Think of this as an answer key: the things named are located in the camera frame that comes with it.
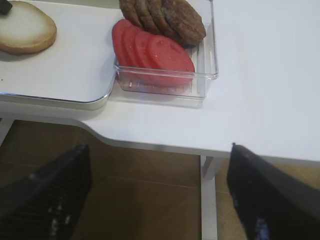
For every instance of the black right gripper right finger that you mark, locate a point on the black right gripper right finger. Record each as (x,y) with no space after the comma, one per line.
(270,204)

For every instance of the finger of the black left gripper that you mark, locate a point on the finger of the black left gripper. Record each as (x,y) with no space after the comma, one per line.
(5,6)

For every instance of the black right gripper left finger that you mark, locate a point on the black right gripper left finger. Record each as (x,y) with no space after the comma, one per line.
(47,203)

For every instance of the bun half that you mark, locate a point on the bun half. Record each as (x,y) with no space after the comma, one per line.
(26,29)

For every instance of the white table leg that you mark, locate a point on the white table leg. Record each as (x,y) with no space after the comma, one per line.
(208,170)

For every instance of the white rectangular metal tray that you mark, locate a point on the white rectangular metal tray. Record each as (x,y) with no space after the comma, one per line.
(76,72)

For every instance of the tomato slice leftmost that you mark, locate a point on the tomato slice leftmost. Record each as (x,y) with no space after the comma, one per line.
(117,32)

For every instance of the tomato slice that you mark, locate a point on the tomato slice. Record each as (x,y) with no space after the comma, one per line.
(141,41)
(162,53)
(128,45)
(117,32)

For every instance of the brown patty leftmost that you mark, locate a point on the brown patty leftmost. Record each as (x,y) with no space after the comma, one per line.
(129,12)

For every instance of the brown patty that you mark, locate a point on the brown patty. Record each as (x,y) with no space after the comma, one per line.
(155,9)
(185,20)
(129,12)
(145,17)

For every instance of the clear patty tomato container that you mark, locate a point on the clear patty tomato container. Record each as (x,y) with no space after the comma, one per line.
(172,87)

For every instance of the tomato slice rightmost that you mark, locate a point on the tomato slice rightmost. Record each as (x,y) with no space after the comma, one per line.
(162,53)

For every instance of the brown patty rightmost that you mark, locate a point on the brown patty rightmost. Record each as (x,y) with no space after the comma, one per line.
(185,20)

